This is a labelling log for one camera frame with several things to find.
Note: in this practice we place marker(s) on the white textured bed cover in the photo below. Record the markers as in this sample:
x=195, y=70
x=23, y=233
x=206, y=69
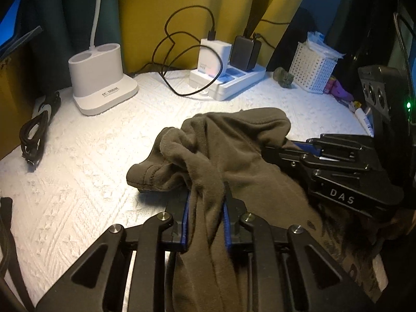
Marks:
x=79, y=188

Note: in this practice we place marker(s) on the papers in basket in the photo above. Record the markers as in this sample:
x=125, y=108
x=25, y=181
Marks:
x=315, y=42

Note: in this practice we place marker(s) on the small grey figurine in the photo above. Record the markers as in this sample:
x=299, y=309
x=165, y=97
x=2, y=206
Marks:
x=283, y=77

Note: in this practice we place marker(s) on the white charger adapter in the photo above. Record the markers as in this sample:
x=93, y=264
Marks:
x=213, y=57

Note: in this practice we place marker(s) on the tablet with blue screen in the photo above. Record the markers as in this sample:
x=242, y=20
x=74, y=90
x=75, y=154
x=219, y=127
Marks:
x=16, y=29

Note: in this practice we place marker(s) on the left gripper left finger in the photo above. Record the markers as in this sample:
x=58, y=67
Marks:
x=175, y=237

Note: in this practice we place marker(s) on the black charger adapter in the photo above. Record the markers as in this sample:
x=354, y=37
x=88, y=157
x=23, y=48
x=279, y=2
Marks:
x=244, y=53

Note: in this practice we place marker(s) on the purple cloth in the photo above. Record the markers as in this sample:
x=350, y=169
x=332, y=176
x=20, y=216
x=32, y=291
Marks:
x=334, y=88

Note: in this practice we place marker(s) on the yellow curtain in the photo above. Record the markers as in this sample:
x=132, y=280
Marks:
x=143, y=23

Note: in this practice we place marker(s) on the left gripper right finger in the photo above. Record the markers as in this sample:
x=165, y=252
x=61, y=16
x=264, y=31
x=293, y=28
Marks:
x=235, y=236

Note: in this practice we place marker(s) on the white lamp base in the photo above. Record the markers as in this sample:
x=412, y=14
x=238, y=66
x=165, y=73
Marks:
x=97, y=76

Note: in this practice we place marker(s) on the dark grey t-shirt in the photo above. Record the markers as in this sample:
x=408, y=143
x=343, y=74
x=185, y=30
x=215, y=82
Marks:
x=212, y=151

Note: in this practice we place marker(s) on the white perforated plastic basket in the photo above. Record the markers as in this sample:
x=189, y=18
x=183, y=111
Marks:
x=311, y=71

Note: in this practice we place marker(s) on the white power strip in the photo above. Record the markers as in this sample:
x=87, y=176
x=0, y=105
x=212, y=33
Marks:
x=232, y=82

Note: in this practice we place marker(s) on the white lotion tube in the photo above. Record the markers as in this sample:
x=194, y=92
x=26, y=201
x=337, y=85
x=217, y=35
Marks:
x=364, y=121

